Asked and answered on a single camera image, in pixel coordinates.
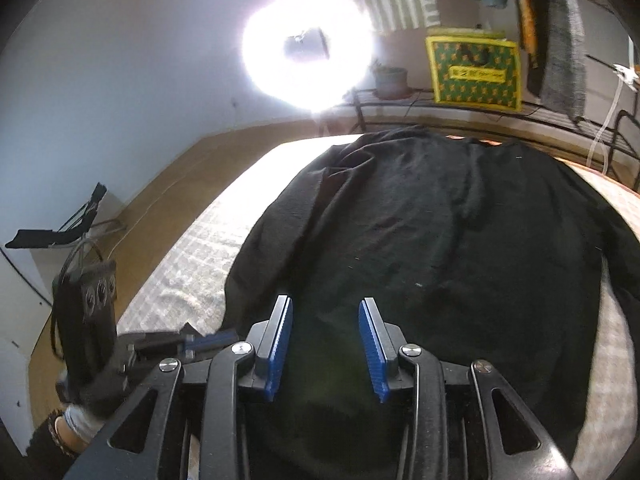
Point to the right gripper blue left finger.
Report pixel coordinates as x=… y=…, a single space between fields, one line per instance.
x=266 y=347

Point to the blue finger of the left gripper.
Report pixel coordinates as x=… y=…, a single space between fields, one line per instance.
x=202 y=347

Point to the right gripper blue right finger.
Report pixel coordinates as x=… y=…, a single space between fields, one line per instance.
x=381 y=343

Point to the black sweater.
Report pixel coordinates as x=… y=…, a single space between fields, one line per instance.
x=476 y=251

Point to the black metal clothes rack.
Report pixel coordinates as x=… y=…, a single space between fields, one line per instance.
x=534 y=124

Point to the person's left hand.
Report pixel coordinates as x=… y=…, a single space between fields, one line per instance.
x=76 y=427

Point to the plaid bed blanket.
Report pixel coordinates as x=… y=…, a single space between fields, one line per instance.
x=187 y=286

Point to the small potted plant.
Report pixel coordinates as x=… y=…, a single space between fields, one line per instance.
x=391 y=82

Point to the yellow green patterned bag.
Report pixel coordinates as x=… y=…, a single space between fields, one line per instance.
x=475 y=71

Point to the grey plaid hanging coat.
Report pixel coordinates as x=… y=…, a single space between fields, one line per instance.
x=563 y=87

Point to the white clip lamp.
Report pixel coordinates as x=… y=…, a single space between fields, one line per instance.
x=627 y=77

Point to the ring light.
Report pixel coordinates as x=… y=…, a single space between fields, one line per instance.
x=308 y=53

